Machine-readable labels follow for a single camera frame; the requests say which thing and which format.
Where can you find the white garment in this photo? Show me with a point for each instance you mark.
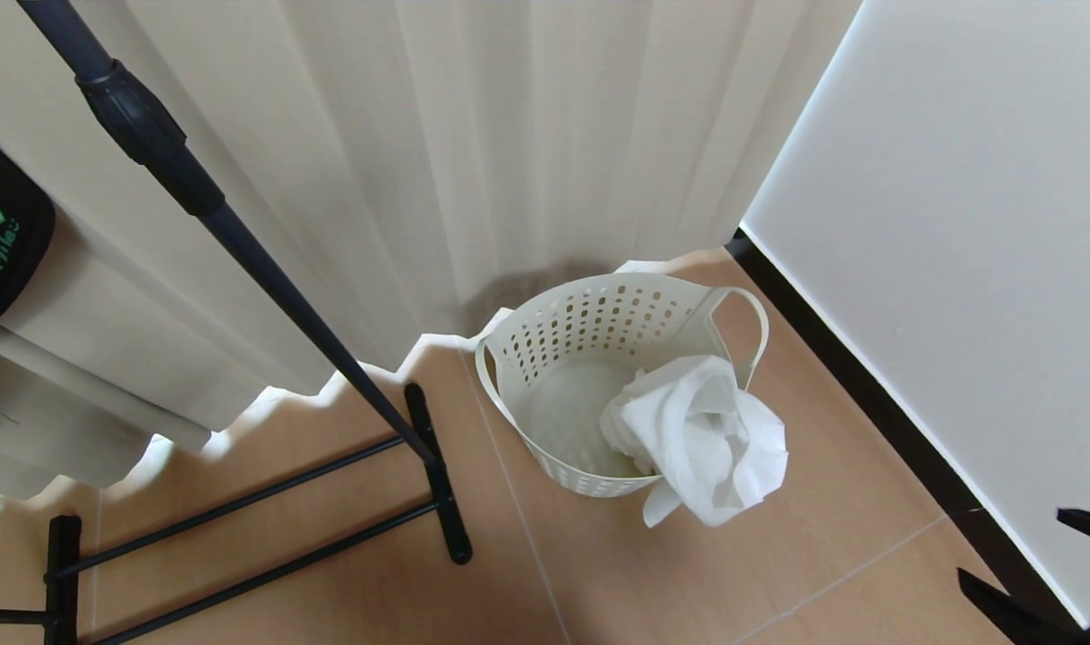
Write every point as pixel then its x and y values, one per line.
pixel 706 448

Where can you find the black shorts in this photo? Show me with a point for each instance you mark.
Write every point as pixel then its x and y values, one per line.
pixel 7 242

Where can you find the white laundry basket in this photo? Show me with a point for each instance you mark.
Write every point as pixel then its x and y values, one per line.
pixel 580 305

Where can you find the black clothes rack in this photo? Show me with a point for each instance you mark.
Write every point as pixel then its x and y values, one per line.
pixel 267 273

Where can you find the beige curtain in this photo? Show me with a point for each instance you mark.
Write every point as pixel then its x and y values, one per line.
pixel 464 134

